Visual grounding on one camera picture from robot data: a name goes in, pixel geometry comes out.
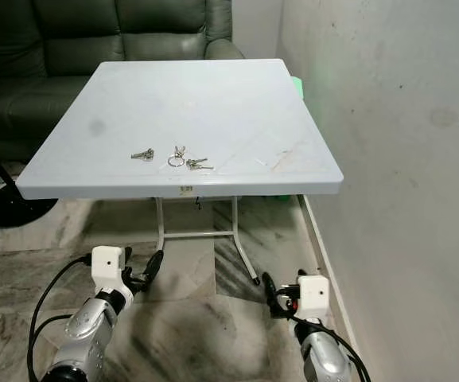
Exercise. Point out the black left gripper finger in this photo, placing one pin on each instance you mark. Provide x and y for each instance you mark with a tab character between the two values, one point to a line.
127	259
157	267

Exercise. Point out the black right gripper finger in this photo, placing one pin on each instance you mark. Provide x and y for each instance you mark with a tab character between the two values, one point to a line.
302	274
270	290

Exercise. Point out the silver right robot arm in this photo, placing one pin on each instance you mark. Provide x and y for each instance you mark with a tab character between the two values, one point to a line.
324	354

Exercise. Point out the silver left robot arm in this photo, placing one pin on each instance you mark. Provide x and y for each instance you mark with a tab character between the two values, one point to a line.
86	330

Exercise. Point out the small table label sticker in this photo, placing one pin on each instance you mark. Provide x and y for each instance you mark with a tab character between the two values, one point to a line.
187	189

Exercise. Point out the black fan stand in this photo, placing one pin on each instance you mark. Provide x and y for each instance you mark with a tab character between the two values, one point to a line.
18	208

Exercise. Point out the white folding table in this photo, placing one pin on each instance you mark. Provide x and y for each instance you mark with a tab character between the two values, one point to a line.
181	103

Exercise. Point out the dark green leather sofa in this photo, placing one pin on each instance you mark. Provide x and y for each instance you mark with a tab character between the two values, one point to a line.
70	48

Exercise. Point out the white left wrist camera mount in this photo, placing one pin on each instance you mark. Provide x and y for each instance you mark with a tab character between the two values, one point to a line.
106	263

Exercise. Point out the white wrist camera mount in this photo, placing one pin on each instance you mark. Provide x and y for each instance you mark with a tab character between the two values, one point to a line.
106	263
314	294

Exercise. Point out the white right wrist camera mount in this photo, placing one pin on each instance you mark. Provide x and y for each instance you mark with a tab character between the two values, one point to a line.
314	294

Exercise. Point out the white wall skirting strip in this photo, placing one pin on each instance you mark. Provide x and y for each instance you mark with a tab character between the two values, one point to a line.
320	247

